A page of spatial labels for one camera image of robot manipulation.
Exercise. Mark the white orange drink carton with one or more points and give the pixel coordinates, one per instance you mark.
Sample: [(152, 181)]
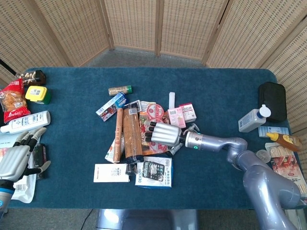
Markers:
[(109, 152)]

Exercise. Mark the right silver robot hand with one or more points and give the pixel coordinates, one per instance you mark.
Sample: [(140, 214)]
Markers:
[(165, 134)]

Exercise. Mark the white flat box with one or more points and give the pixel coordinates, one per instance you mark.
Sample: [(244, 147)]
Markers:
[(111, 173)]

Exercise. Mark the white packet with pink sticks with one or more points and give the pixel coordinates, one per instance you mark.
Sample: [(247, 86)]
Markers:
[(2, 153)]

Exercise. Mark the white lotion bottle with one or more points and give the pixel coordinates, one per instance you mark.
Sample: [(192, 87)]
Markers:
[(26, 122)]

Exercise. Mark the brown noodle packet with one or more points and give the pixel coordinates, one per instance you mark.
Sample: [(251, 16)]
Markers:
[(132, 136)]

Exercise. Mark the light blue flat box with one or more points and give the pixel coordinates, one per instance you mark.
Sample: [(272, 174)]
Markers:
[(275, 131)]

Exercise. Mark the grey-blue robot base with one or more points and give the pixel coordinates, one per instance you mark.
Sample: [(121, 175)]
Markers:
[(144, 220)]

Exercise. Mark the small dark packet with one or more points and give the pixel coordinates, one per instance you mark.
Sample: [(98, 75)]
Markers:
[(136, 104)]

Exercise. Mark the pink carton box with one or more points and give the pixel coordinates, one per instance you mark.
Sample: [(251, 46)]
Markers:
[(177, 118)]

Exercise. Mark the honey bottle with yellow cap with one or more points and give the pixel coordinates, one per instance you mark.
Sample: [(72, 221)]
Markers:
[(286, 141)]

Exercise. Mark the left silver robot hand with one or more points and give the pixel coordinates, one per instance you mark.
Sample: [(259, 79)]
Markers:
[(14, 160)]

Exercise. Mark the dark pump bottle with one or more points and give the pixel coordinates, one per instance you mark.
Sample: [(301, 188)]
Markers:
[(194, 127)]

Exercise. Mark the green container with yellow lid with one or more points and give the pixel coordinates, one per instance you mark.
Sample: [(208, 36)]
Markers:
[(38, 94)]

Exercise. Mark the small black box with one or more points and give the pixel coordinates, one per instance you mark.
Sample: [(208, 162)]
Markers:
[(131, 169)]

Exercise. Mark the white printed paper sheet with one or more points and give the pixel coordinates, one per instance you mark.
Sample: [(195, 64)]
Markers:
[(8, 140)]

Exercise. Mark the red snack bag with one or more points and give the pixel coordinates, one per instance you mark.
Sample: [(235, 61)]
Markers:
[(13, 100)]

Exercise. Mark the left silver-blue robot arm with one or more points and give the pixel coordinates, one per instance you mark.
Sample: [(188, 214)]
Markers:
[(4, 198)]

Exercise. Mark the nut jar with dark lid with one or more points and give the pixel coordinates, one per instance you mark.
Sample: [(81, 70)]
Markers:
[(32, 77)]

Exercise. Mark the blue table cloth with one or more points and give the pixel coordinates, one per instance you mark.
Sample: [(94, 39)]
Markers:
[(216, 95)]

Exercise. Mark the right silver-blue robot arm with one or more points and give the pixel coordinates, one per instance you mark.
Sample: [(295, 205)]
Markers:
[(216, 141)]

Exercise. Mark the black zip case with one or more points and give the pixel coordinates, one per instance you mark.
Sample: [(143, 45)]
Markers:
[(273, 100)]

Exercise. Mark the white blue organiser package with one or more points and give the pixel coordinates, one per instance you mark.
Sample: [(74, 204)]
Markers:
[(153, 173)]

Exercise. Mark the skewer pack with food picture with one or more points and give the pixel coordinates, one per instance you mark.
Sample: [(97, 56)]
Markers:
[(285, 163)]

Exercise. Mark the white red small box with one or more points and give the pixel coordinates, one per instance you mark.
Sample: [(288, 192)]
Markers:
[(188, 112)]

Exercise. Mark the spice bottle with green cap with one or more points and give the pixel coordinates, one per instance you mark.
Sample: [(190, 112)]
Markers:
[(118, 90)]

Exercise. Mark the long red-brown sausage stick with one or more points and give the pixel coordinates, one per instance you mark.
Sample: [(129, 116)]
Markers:
[(118, 136)]

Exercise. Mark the blue white toothpaste box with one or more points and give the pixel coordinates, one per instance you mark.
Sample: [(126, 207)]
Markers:
[(111, 107)]

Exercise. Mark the white bottle with blue collar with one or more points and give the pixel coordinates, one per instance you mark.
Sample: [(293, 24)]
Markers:
[(251, 121)]

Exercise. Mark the black red device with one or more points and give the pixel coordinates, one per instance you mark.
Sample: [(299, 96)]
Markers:
[(39, 153)]

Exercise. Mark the white pouch with barcode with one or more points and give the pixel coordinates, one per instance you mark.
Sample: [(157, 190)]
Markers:
[(24, 189)]

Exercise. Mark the woven bamboo folding screen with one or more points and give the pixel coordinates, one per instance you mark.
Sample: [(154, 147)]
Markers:
[(134, 24)]

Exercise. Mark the black pole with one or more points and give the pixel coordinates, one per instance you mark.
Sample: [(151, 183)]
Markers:
[(8, 65)]

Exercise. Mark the orange snack packet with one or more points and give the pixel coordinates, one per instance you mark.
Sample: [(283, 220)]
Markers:
[(145, 150)]

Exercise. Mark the white plastic tube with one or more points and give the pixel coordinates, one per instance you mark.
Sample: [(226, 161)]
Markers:
[(172, 100)]

